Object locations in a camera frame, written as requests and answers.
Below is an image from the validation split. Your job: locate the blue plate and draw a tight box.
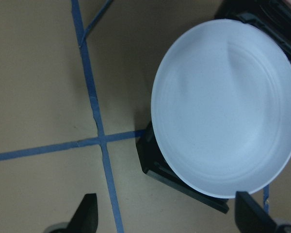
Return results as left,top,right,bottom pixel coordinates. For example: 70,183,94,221
150,18,291,199

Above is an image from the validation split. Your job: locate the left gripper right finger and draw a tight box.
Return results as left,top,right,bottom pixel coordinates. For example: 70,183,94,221
234,191,277,233

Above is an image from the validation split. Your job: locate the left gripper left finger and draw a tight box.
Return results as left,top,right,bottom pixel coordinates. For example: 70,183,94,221
67,193,98,233

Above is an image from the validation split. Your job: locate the black dish rack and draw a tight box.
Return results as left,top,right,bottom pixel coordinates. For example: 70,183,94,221
135,0,291,215

